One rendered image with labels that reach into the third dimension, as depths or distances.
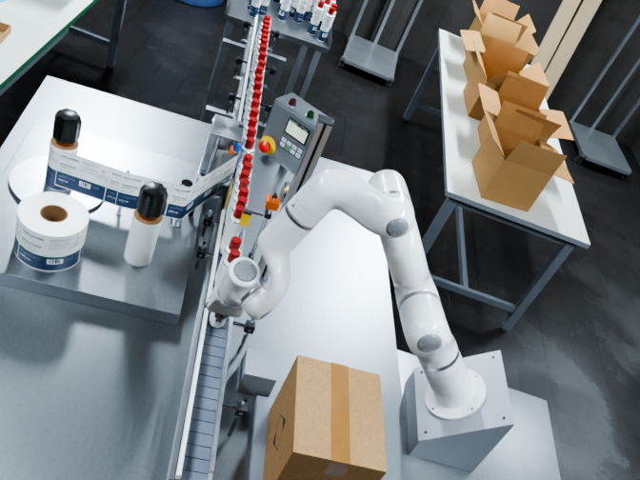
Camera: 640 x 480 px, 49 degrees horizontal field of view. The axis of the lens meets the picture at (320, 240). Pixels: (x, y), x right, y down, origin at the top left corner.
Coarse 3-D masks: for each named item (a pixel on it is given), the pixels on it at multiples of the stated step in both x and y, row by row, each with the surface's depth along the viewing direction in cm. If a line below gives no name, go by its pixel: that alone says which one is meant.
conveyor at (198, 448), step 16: (208, 336) 212; (224, 336) 215; (208, 352) 208; (208, 368) 204; (208, 384) 199; (208, 400) 195; (192, 416) 190; (208, 416) 192; (192, 432) 186; (208, 432) 188; (192, 448) 183; (208, 448) 184; (176, 464) 178; (192, 464) 179; (208, 464) 181
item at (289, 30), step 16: (240, 0) 408; (224, 16) 388; (240, 16) 391; (272, 16) 407; (288, 16) 414; (224, 32) 462; (288, 32) 397; (304, 32) 405; (304, 48) 469; (320, 48) 400; (304, 80) 416; (304, 96) 423
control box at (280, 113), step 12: (288, 96) 215; (276, 108) 212; (288, 108) 210; (300, 108) 213; (312, 108) 215; (276, 120) 214; (300, 120) 209; (312, 120) 210; (264, 132) 218; (276, 132) 215; (312, 132) 208; (276, 144) 217; (300, 144) 212; (276, 156) 219; (288, 156) 217; (288, 168) 218
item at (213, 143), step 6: (210, 126) 258; (210, 132) 256; (210, 138) 254; (216, 138) 250; (222, 138) 254; (210, 144) 255; (216, 144) 251; (222, 144) 255; (228, 144) 255; (204, 150) 264; (210, 150) 257; (216, 150) 253; (228, 150) 266; (204, 156) 259; (210, 156) 255; (204, 162) 260; (210, 162) 256; (198, 168) 270; (204, 168) 262; (210, 168) 258; (198, 174) 260; (228, 186) 261; (222, 192) 263
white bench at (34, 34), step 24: (24, 0) 339; (48, 0) 347; (72, 0) 355; (96, 0) 368; (120, 0) 438; (24, 24) 323; (48, 24) 330; (120, 24) 448; (0, 48) 302; (24, 48) 308; (48, 48) 429; (0, 72) 289; (24, 72) 405
